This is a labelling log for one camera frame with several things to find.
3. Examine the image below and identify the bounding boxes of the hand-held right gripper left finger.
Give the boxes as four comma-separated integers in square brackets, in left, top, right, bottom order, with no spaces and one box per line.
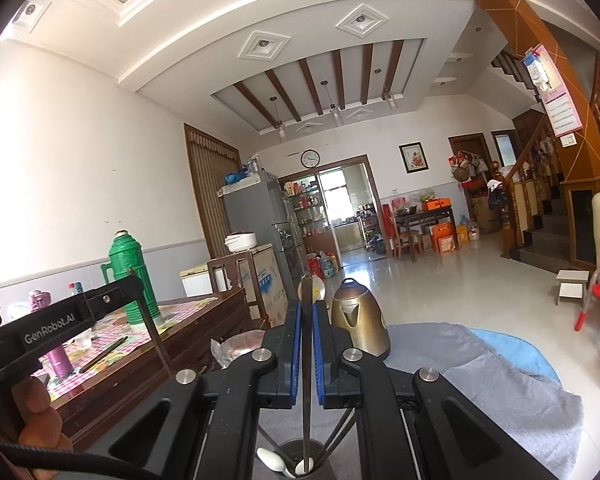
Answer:
[82,301,303,480]

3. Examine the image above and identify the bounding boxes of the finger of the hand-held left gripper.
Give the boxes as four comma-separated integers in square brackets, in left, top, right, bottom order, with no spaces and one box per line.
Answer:
[82,269,175,375]

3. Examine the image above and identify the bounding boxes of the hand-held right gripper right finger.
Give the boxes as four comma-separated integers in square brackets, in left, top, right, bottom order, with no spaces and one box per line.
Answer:
[314,301,561,480]

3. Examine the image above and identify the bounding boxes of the dark metal utensil holder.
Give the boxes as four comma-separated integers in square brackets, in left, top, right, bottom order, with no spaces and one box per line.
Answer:
[254,437,337,480]

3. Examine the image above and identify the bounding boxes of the person's left hand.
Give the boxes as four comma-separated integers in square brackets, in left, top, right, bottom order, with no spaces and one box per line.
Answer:
[11,372,74,454]

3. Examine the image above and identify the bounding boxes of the green thermos jug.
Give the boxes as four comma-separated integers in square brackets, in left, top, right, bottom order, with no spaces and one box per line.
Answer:
[103,230,162,333]

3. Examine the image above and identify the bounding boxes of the red checkered cloth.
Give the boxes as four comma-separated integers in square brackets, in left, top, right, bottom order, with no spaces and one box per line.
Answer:
[35,296,218,401]

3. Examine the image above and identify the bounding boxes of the purple insulated bottle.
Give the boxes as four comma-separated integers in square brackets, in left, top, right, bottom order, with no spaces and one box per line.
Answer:
[28,290,73,378]

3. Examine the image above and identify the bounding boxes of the brass electric kettle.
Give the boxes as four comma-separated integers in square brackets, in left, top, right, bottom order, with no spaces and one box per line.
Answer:
[331,277,392,358]

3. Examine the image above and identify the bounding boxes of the clear plastic bag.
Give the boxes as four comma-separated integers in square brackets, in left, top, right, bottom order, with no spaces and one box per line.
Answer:
[210,329,267,368]

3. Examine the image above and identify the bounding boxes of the dark wooden stick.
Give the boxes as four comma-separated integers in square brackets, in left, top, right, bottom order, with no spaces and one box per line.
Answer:
[79,336,129,374]

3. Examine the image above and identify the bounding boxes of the small floor fan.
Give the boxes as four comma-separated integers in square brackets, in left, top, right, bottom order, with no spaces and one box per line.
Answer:
[297,275,328,306]

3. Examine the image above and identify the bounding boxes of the white chest freezer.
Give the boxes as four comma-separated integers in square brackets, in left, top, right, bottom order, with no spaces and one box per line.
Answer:
[235,243,288,321]

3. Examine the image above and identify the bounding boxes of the carved dark wooden sideboard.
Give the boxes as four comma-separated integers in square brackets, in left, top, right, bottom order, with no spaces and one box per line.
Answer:
[30,287,266,453]

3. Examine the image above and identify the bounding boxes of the brown wooden chair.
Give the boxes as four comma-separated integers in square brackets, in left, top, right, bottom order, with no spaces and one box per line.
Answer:
[206,251,268,321]

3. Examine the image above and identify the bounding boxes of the white rice cooker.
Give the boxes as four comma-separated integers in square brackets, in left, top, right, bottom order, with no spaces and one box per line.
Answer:
[224,231,258,254]

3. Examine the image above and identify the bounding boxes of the brown door curtain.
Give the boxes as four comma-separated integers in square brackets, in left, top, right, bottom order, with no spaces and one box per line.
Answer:
[184,124,241,261]

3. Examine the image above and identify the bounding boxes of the grey refrigerator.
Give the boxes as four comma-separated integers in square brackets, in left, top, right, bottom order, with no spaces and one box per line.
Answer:
[221,170,306,281]

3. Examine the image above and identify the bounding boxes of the orange cardboard box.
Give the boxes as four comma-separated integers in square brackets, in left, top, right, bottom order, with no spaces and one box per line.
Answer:
[431,222,460,253]

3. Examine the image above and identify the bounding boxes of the dark wooden side table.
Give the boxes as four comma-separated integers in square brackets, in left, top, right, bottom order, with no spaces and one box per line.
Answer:
[392,207,458,261]

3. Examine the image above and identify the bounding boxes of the white step stool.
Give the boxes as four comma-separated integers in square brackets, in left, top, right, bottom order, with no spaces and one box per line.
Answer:
[554,269,591,306]

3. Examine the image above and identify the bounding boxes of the wooden stair railing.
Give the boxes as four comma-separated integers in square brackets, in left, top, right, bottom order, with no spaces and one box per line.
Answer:
[490,110,566,261]

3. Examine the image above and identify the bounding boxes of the framed wall picture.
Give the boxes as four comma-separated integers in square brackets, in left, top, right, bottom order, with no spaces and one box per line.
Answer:
[399,141,427,175]

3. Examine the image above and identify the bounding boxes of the pink wall calendar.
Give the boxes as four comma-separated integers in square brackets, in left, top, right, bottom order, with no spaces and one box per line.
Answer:
[522,44,583,138]

